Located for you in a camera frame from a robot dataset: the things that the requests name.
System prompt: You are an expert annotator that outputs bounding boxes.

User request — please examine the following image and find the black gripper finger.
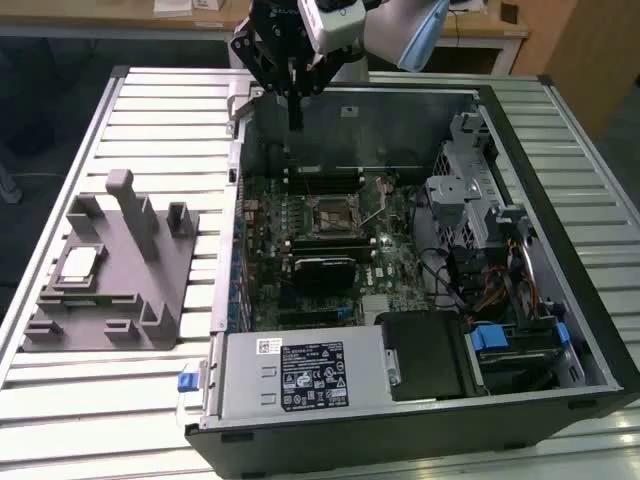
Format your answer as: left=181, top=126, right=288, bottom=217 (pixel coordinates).
left=228, top=18, right=298, bottom=133
left=295, top=47, right=347, bottom=133

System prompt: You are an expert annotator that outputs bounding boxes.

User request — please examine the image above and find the metal socket cover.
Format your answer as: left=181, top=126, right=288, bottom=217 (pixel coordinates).
left=307, top=169, right=324, bottom=237

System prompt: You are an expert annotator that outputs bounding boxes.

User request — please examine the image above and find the silver CPU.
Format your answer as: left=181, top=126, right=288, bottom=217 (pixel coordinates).
left=57, top=244, right=105, bottom=284

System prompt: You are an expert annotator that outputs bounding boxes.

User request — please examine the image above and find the CPU socket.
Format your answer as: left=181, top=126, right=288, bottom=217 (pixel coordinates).
left=310, top=194, right=365, bottom=239

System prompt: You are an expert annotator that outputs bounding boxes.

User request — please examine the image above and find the black RAM slot bank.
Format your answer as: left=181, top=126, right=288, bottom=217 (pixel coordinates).
left=292, top=236, right=375, bottom=260
left=281, top=167, right=365, bottom=195

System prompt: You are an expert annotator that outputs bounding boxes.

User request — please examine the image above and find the wooden desk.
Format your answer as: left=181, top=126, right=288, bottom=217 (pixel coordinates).
left=0, top=0, right=532, bottom=76

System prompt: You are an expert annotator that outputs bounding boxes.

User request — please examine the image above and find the silver metal drive cage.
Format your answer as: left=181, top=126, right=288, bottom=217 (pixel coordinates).
left=423, top=112, right=526, bottom=251

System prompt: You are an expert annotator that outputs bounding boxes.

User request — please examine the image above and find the black graphics card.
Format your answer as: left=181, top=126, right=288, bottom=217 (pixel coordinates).
left=291, top=255, right=359, bottom=292

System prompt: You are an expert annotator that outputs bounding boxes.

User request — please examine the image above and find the small silver heatsink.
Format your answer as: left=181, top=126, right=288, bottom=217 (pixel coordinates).
left=362, top=294, right=392, bottom=315

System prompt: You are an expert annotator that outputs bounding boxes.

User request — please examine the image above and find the green motherboard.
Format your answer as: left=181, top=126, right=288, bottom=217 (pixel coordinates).
left=233, top=169, right=454, bottom=335

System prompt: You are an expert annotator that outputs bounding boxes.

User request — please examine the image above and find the grey parts rack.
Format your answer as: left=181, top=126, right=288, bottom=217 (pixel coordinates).
left=22, top=168, right=201, bottom=354

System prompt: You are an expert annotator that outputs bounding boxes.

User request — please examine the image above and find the wooden cabinet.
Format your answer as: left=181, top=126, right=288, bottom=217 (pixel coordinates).
left=512, top=0, right=640, bottom=139

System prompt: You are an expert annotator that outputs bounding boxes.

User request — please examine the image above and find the grey stand foot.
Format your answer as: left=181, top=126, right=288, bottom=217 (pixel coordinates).
left=0, top=163, right=22, bottom=204

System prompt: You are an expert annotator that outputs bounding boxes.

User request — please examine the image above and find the black plastic shroud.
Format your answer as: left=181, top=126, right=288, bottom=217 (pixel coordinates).
left=374, top=309, right=479, bottom=404

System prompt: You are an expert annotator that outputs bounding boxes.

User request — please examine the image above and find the hard disk in blue carrier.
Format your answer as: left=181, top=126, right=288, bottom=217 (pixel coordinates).
left=463, top=323, right=574, bottom=396

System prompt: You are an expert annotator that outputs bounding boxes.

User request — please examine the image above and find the silver power supply unit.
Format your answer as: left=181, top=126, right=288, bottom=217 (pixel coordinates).
left=219, top=327, right=401, bottom=420

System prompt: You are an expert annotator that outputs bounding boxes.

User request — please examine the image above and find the black PC case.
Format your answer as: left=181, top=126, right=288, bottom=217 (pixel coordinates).
left=183, top=74, right=634, bottom=480

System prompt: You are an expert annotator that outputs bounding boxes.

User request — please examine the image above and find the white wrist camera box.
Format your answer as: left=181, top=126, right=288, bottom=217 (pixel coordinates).
left=298, top=0, right=367, bottom=57

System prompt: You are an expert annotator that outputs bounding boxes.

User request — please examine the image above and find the grey case handle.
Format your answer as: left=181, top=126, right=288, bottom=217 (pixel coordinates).
left=225, top=81, right=261, bottom=124

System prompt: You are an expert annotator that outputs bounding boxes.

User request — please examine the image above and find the coloured wire bundle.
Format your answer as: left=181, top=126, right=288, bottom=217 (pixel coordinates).
left=469, top=239, right=544, bottom=324

